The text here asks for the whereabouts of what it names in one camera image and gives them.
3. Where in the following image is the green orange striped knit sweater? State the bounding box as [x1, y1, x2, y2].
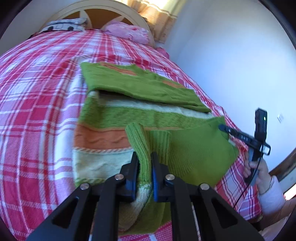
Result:
[73, 62, 239, 235]

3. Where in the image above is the person's right hand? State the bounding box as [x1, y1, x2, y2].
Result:
[243, 152, 272, 195]

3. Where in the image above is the dark wooden furniture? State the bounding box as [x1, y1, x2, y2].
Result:
[269, 148, 296, 181]

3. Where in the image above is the red white plaid bedspread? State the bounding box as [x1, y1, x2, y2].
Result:
[0, 29, 263, 241]

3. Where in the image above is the pink floral pillow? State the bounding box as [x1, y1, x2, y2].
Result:
[101, 21, 150, 45]

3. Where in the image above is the tan curtain by headboard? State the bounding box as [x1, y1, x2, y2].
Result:
[123, 0, 187, 43]

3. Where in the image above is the grey patterned pillow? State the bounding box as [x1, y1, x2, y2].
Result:
[41, 18, 87, 32]

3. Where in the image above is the cream wooden headboard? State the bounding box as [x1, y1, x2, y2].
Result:
[42, 1, 155, 47]

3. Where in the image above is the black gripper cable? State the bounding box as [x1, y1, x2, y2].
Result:
[232, 143, 265, 209]

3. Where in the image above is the white wall socket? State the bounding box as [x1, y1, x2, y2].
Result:
[277, 113, 284, 123]

